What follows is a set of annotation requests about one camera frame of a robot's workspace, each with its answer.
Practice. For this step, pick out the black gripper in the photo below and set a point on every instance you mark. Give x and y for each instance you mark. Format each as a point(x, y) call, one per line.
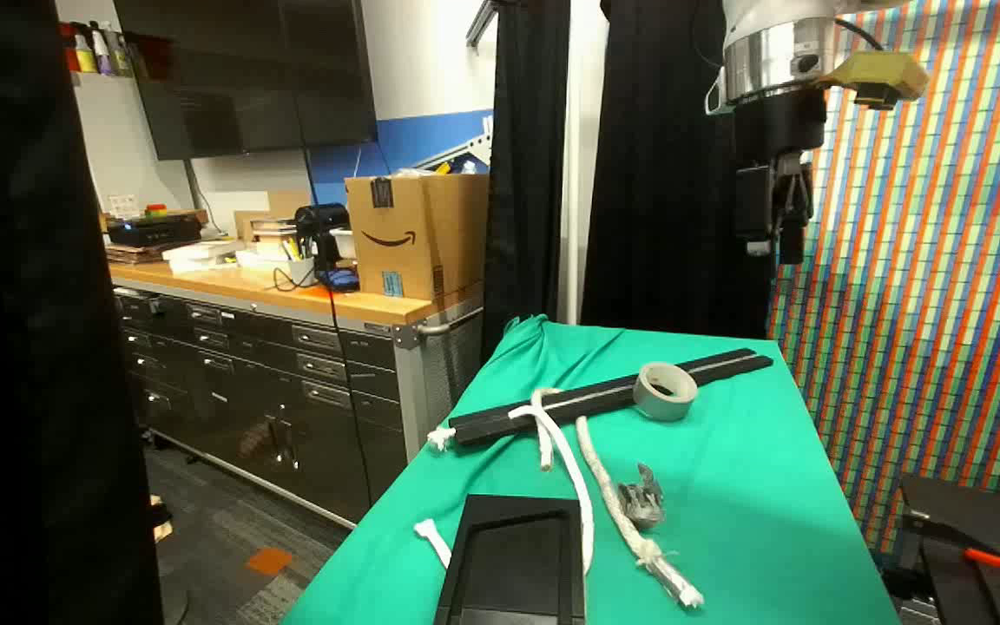
point(772, 174)

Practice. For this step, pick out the silver duct tape roll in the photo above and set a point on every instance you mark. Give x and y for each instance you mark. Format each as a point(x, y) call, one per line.
point(665, 391)

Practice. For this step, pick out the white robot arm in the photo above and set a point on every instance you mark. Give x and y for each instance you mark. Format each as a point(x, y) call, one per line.
point(772, 89)

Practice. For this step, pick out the black curtain behind robot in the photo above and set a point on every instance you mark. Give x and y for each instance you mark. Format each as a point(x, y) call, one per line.
point(660, 249)

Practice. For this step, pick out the black curtain centre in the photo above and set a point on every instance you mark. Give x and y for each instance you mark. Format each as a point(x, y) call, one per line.
point(526, 163)

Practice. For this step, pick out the green table cloth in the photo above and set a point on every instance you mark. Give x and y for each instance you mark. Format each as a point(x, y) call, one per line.
point(750, 516)

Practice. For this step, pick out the small grey metal clip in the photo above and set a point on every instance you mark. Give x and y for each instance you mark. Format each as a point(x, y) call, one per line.
point(643, 501)

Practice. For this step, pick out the long black bar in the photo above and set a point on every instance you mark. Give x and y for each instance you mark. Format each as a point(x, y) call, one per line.
point(601, 396)

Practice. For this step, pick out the brown cardboard box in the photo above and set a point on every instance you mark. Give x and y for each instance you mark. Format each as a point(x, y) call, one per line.
point(421, 235)

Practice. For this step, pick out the black rectangular tray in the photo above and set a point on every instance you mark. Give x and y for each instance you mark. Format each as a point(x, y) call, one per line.
point(517, 564)

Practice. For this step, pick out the black device on counter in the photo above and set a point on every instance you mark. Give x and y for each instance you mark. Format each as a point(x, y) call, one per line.
point(314, 227)

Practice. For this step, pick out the wooden top drawer cabinet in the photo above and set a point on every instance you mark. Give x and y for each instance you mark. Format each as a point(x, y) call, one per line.
point(311, 392)

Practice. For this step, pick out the black curtain left foreground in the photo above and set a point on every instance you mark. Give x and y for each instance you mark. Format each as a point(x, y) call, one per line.
point(73, 501)

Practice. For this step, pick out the olive wrist camera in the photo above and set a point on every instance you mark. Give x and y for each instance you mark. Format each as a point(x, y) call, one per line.
point(880, 79)

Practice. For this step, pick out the black stand with orange handle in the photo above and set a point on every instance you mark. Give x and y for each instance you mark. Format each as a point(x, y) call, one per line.
point(945, 550)

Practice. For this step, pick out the black wall monitor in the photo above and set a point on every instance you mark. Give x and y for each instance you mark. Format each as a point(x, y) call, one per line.
point(225, 79)

